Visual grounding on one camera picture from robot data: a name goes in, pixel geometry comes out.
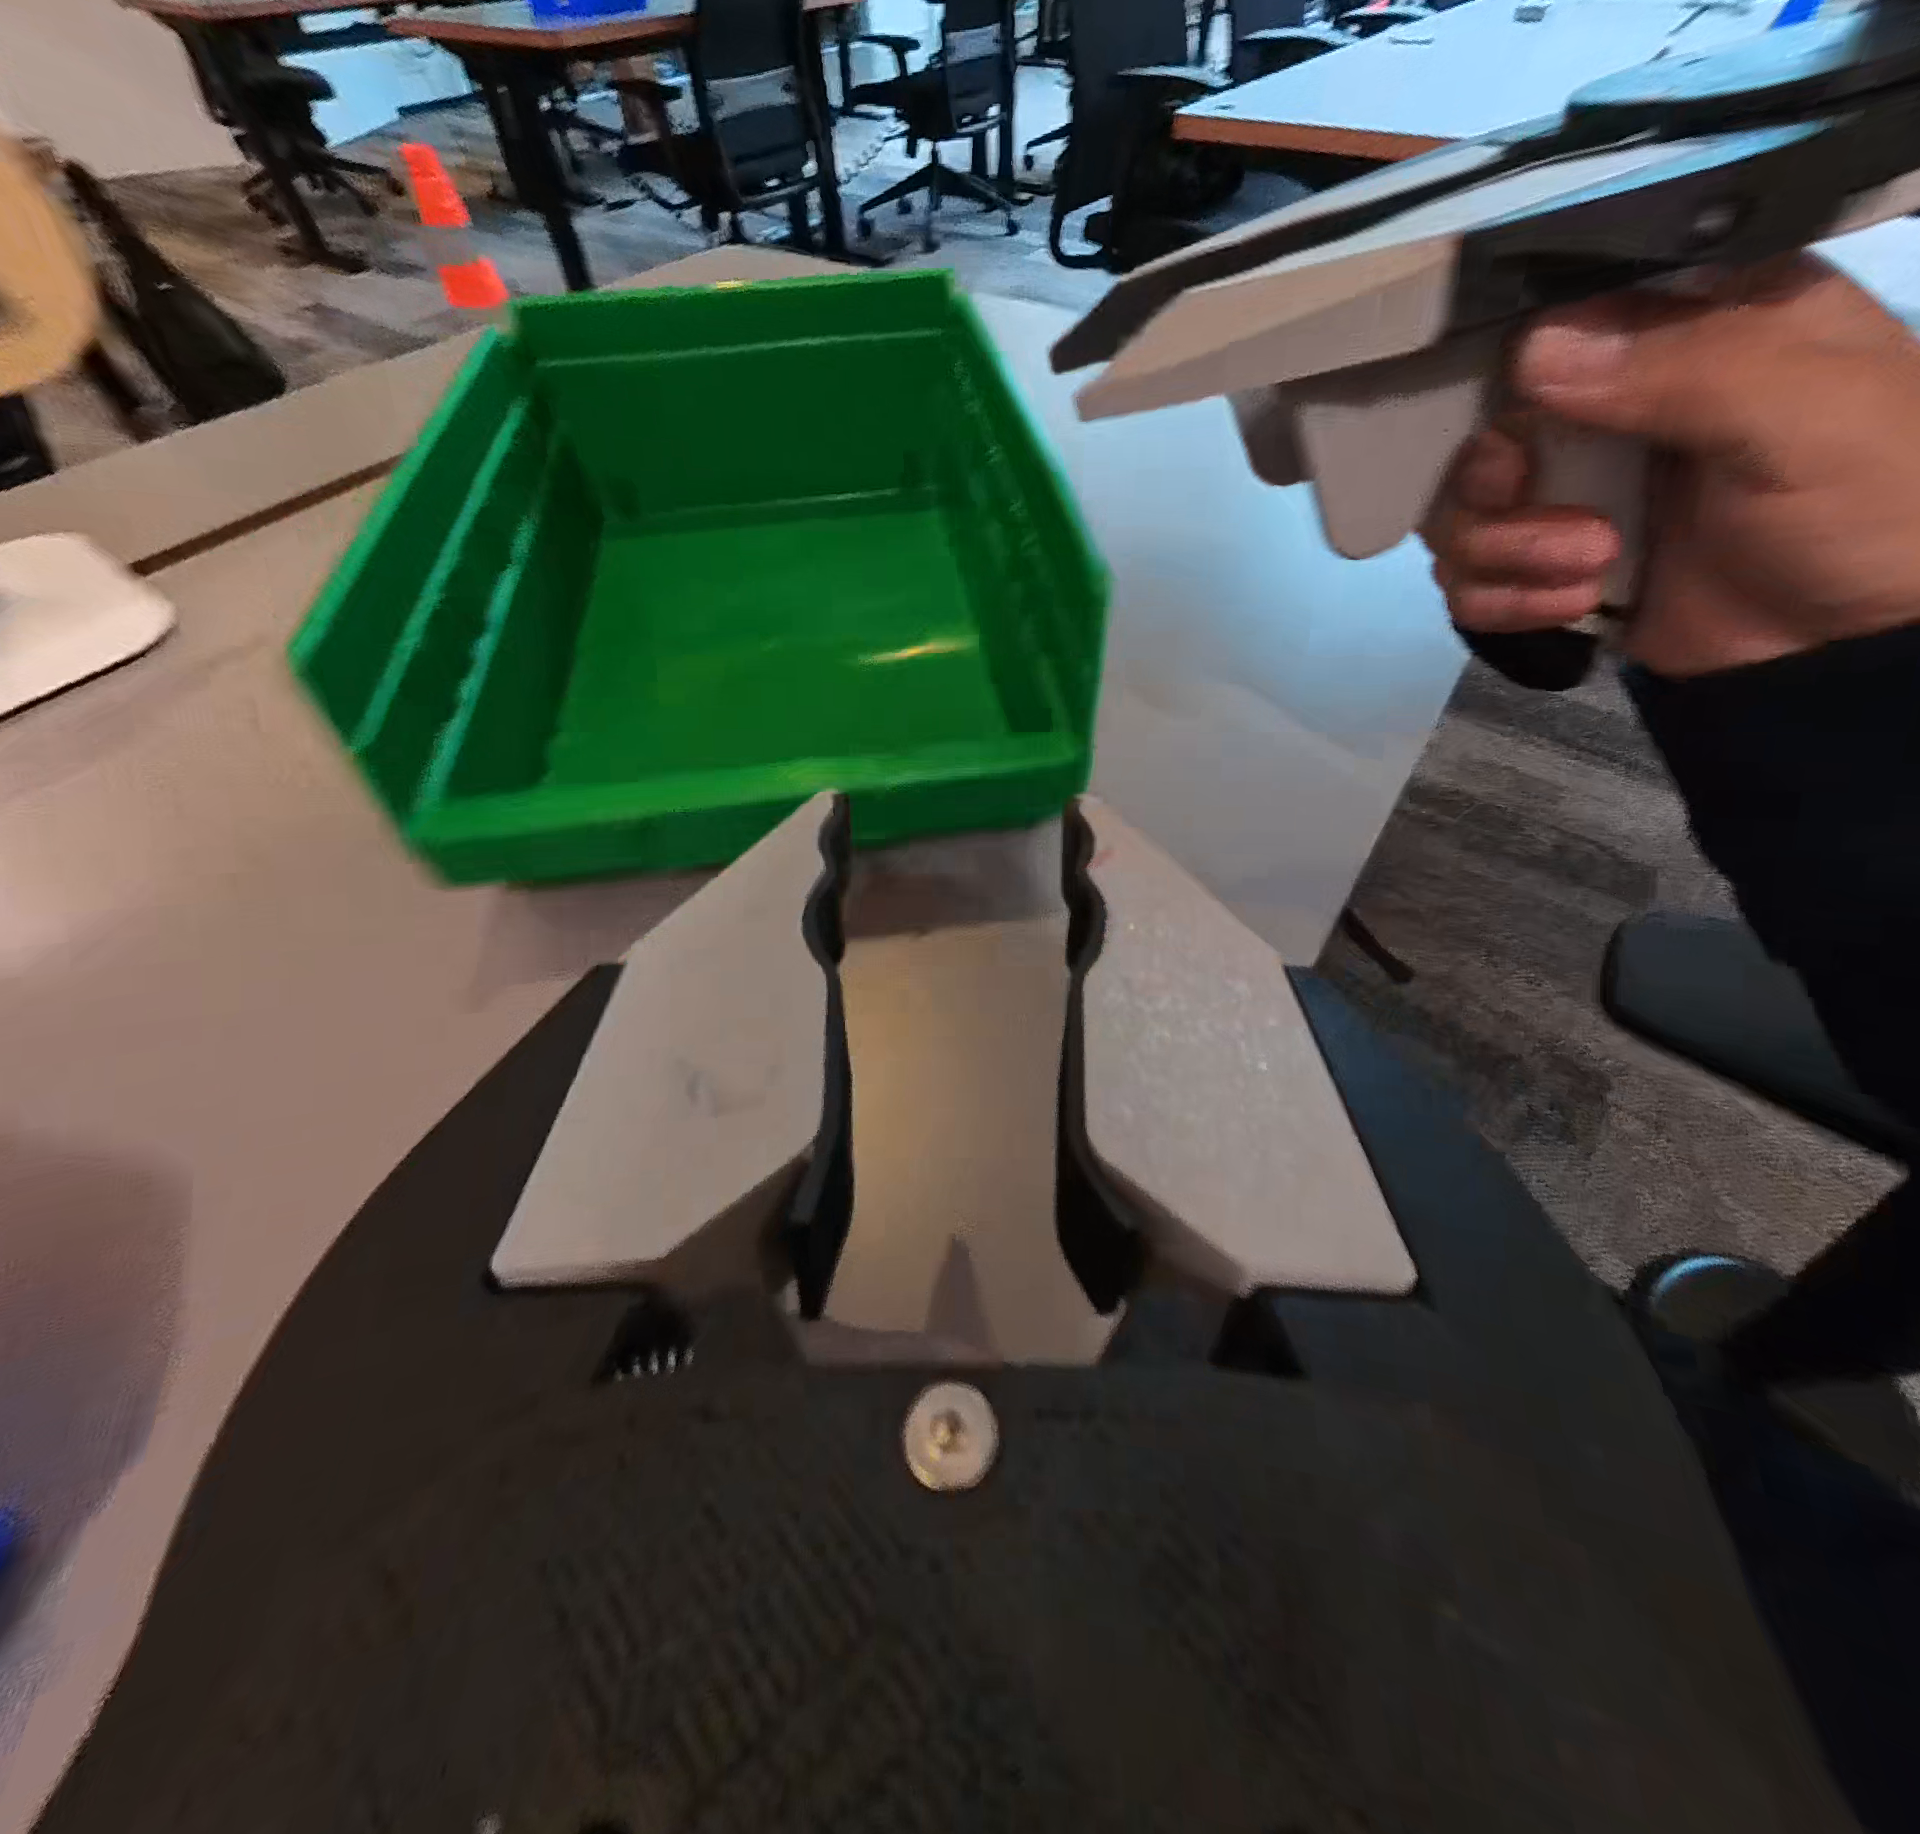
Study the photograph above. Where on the person's right hand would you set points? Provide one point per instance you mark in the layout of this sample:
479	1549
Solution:
1785	469

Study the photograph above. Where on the green plastic bin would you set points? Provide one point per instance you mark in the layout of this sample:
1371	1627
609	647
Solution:
780	619

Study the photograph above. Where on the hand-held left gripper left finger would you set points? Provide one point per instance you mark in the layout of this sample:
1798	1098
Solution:
675	1115

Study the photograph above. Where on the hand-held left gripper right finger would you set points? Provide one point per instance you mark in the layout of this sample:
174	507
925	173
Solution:
1238	1115

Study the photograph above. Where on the orange traffic cone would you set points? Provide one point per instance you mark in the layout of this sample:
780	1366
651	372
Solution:
450	229

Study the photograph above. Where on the brown-edged office desk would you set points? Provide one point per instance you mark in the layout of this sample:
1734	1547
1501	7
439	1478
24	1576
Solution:
450	27

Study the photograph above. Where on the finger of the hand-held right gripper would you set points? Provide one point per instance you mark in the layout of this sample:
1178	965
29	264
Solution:
1350	222
1321	334

